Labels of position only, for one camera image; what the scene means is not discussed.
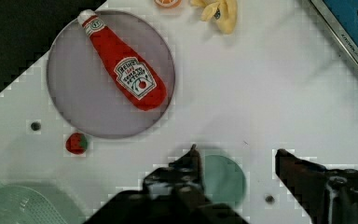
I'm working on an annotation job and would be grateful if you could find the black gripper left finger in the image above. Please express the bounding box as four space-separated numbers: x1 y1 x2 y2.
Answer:
142 144 204 202

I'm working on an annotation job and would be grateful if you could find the small red plush strawberry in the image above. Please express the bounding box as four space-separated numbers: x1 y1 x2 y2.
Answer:
65 133 88 155

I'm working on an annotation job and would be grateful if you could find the teal round cup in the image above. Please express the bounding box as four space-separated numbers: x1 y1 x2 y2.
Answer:
204 155 246 208

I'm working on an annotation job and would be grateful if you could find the grey round plate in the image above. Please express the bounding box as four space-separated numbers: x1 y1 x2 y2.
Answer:
46 10 176 139

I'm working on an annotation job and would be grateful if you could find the plush peeled banana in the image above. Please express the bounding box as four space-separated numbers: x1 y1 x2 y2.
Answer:
190 0 238 35

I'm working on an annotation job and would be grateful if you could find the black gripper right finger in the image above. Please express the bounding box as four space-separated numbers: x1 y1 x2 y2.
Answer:
275 149 358 224

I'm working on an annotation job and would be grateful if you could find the plush orange slice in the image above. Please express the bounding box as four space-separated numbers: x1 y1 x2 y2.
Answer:
154 0 182 8

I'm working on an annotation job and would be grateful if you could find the green perforated colander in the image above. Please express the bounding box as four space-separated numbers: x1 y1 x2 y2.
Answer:
0 185 86 224

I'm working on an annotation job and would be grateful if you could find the red plush ketchup bottle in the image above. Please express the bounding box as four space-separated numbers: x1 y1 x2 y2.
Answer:
77 9 167 111

